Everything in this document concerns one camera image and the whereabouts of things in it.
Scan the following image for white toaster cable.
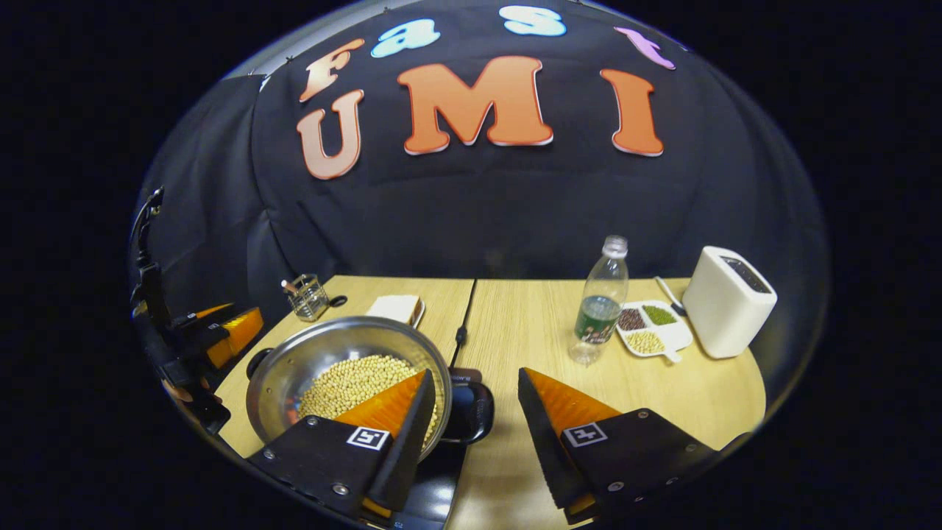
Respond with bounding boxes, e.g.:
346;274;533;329
654;275;690;318

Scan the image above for small metal wire rack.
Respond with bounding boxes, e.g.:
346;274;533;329
280;273;331;323

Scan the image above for sandwich on small plate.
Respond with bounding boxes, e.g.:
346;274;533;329
365;294;426;330

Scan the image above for black power cable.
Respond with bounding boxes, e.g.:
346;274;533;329
452;279;480;369

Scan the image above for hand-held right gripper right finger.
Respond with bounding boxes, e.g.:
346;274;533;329
517;367;719;526

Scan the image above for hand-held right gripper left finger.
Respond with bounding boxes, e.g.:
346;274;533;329
246;369;437;520

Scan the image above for clear plastic water bottle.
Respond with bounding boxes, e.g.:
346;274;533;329
567;234;631;367

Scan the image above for pile of soybeans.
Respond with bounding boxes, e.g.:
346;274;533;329
297;354;439;444

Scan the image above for white divided plate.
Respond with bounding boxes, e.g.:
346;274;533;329
615;299;695;364

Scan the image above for stainless steel pot black handles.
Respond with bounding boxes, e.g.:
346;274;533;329
244;316;496;465

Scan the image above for black induction cooktop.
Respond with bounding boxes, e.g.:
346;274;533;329
366;366;488;530

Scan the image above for white toaster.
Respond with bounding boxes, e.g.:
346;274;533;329
681;245;779;360

